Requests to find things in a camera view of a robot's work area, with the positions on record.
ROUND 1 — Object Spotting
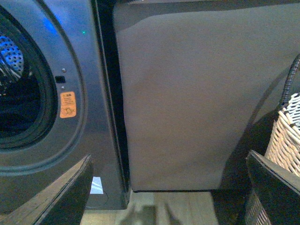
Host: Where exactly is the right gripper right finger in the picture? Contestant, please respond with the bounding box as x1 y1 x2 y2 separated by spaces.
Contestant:
247 150 300 225

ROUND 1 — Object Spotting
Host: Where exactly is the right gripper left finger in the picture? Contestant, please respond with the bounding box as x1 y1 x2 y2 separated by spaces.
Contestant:
0 154 93 225

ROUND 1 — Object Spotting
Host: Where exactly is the dark grey washing machine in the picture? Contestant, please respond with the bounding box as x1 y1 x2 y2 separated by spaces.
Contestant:
0 0 130 214

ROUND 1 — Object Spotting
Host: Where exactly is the woven white laundry basket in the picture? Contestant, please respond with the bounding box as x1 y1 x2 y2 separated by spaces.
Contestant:
243 93 300 225

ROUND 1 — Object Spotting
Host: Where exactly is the orange warning sticker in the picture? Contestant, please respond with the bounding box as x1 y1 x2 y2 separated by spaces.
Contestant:
60 91 76 119

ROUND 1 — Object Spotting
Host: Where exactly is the black basket handle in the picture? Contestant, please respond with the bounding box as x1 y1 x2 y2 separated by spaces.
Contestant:
280 54 300 107

